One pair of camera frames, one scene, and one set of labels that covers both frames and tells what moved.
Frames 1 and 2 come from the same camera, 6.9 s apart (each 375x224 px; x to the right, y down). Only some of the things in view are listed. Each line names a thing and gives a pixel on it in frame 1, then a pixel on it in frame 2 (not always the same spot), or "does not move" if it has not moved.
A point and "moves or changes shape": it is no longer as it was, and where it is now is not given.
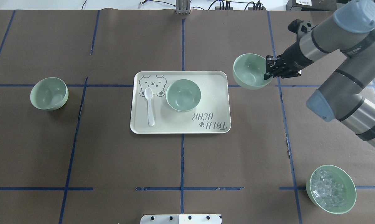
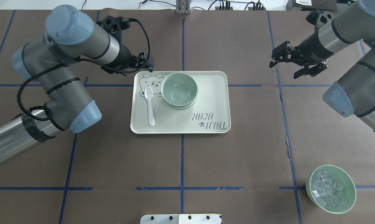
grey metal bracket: (182, 7) does not move
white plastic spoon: (148, 92) does not move
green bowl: (49, 93) moves or changes shape
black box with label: (311, 5) does not move
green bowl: (249, 70) → (180, 98)
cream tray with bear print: (180, 102) does not move
